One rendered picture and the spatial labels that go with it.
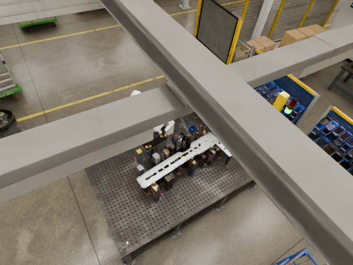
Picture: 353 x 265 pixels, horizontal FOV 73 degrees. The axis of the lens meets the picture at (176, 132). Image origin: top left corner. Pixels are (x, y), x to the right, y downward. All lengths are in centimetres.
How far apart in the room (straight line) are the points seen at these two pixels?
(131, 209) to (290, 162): 301
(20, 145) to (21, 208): 393
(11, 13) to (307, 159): 119
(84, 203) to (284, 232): 328
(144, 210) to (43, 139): 276
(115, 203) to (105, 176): 44
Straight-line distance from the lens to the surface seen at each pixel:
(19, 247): 436
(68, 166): 69
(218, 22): 509
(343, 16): 910
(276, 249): 435
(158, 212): 333
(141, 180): 319
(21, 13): 128
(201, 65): 59
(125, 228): 328
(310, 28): 754
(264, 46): 609
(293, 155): 47
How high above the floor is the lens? 382
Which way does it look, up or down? 51 degrees down
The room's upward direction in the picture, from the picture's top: 8 degrees clockwise
